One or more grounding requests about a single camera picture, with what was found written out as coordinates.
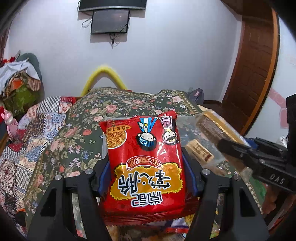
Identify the pink plush toy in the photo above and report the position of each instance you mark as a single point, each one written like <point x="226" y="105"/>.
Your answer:
<point x="11" y="123"/>

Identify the small black wall screen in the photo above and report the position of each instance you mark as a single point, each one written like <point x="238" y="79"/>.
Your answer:
<point x="110" y="21"/>

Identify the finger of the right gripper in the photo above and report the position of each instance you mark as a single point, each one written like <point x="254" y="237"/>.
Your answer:
<point x="237" y="150"/>

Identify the yellow curved foam tube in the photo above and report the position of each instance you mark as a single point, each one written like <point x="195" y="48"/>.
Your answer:
<point x="103" y="72"/>

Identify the white sliding wardrobe door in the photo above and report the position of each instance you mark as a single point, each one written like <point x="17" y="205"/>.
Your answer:
<point x="271" y="123"/>

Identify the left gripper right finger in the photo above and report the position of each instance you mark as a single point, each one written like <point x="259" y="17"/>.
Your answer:
<point x="226" y="208"/>

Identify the large black wall television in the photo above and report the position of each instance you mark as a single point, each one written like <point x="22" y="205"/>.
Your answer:
<point x="92" y="5"/>

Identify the green floral bed cover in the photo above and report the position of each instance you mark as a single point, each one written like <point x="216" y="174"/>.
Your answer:
<point x="81" y="143"/>

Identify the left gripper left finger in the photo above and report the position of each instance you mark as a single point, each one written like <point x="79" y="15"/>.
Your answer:
<point x="69" y="209"/>

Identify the gold brown biscuit pack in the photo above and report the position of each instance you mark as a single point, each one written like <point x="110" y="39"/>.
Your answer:
<point x="215" y="128"/>

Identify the brown wooden wardrobe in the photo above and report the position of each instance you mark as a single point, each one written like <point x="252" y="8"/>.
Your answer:
<point x="255" y="63"/>

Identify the red noodle snack bag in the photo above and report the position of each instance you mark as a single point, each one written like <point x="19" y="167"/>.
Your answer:
<point x="147" y="171"/>

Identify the clear plastic storage box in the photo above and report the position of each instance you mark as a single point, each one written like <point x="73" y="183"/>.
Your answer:
<point x="189" y="131"/>

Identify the pile of clothes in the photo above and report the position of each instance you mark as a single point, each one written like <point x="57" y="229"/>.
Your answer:
<point x="21" y="83"/>

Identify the dark backpack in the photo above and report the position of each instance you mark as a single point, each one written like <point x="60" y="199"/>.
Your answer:
<point x="196" y="96"/>

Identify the small brown cookie pack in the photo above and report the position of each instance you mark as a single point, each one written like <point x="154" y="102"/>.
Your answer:
<point x="199" y="152"/>

